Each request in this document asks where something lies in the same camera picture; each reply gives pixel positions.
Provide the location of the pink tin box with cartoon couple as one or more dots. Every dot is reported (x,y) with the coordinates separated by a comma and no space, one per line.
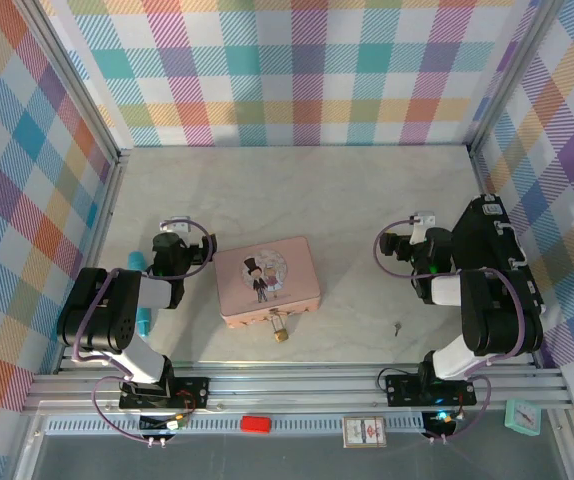
(267,280)

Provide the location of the small metal key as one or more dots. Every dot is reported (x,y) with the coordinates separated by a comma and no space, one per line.
(397,327)

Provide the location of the small brass padlock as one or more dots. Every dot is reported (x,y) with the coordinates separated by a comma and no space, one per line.
(281,335)

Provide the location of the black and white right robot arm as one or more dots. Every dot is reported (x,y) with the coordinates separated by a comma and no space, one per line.
(492,315)

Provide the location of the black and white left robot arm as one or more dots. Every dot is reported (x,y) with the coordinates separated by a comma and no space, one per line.
(97,310)

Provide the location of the teal plastic cylinder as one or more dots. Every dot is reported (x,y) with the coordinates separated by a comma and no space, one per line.
(136,261)

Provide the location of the black hard suitcase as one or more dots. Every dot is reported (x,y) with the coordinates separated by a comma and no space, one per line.
(482,240)

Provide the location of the black power connector module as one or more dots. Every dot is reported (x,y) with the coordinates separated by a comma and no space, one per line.
(434,425)
(152,424)

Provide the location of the red plastic block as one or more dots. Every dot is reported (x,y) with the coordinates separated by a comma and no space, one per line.
(256,424)

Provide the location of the small framed label card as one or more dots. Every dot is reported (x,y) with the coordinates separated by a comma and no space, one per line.
(364,432)

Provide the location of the teal alarm clock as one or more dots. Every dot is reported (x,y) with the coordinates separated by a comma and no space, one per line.
(522,416)

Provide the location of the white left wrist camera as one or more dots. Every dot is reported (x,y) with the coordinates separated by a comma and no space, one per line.
(176,223)

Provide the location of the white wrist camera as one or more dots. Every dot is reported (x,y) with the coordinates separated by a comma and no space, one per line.
(176,223)
(424,218)

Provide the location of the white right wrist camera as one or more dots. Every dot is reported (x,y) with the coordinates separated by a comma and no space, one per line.
(424,218)

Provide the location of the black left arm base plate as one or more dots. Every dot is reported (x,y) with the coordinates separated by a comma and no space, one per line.
(194,392)

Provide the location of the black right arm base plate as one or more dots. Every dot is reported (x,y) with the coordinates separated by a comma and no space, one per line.
(402,390)

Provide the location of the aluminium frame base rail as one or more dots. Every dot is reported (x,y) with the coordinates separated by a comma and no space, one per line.
(292,387)

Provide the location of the aluminium frame corner post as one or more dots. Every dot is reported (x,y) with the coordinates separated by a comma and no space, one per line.
(81,85)
(513,75)

